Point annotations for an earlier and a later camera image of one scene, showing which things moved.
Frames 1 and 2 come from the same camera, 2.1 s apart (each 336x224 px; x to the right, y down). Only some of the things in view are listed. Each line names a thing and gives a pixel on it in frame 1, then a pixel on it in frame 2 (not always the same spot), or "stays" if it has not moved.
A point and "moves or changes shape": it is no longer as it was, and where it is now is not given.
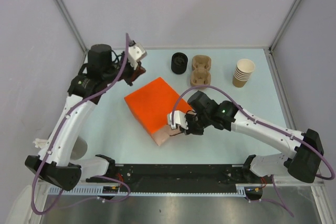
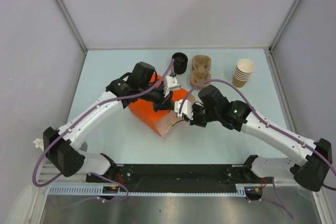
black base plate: x=179 y=174 stays
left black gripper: x=139 y=71 to x=164 y=103
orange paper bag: x=151 y=105 moves or changes shape
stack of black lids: x=179 y=62 stays
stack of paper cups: x=243 y=71 stays
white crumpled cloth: x=40 y=143 stays
